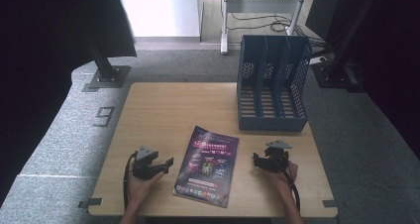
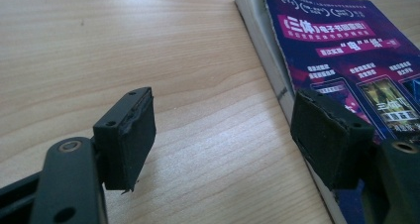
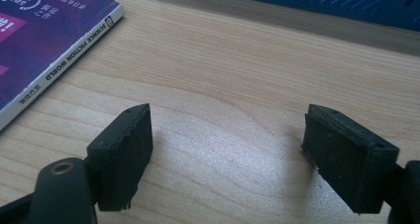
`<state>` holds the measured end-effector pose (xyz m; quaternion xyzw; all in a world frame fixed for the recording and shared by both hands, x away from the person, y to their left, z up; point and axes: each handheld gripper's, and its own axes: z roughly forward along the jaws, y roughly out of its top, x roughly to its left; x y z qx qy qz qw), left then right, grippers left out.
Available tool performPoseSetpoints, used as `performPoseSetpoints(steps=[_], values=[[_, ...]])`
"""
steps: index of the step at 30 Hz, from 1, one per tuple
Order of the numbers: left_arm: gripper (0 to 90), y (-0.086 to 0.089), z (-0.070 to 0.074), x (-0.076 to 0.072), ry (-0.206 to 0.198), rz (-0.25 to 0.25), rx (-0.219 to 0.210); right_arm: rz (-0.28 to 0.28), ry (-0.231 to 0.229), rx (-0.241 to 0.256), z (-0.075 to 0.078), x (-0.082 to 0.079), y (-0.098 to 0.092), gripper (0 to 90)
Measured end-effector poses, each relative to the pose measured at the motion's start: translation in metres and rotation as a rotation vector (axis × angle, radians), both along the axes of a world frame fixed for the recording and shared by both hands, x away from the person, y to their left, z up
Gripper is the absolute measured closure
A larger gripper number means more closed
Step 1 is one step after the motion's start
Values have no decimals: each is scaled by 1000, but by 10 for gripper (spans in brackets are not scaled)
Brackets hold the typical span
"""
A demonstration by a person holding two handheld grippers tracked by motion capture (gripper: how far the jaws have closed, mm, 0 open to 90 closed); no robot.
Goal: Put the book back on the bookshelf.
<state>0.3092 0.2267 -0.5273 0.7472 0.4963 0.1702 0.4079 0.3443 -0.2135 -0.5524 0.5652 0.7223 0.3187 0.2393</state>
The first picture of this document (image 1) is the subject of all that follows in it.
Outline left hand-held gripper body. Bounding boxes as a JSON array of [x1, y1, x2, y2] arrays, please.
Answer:
[[132, 146, 166, 180]]

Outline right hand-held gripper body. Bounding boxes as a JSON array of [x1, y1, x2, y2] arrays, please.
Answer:
[[262, 139, 293, 173]]

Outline purple cover magazine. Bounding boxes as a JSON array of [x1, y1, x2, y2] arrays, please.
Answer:
[[172, 125, 240, 209]]

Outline blue plastic file rack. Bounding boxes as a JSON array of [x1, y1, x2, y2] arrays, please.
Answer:
[[236, 34, 313, 133]]

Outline person's left hand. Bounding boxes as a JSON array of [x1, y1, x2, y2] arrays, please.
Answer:
[[126, 159, 166, 207]]

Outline person's right hand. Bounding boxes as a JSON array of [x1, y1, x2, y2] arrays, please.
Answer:
[[266, 161, 299, 194]]

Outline black metal stand with base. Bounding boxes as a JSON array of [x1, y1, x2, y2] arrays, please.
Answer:
[[81, 25, 132, 93], [310, 0, 382, 93]]

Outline white power strip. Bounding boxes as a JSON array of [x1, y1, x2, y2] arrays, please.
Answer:
[[309, 55, 329, 65]]

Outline black curtain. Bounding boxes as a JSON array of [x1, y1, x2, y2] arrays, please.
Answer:
[[305, 0, 420, 153], [0, 0, 138, 207]]

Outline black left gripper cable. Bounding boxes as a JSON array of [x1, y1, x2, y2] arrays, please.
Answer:
[[122, 152, 139, 210]]

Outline grey table bracket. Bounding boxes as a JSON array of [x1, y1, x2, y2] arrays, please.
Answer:
[[322, 199, 346, 209], [77, 197, 104, 209]]

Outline black floor cables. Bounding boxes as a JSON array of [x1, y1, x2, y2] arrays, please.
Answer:
[[227, 0, 328, 49]]

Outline white metal desk frame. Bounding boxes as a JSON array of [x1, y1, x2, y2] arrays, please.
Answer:
[[220, 0, 309, 56]]

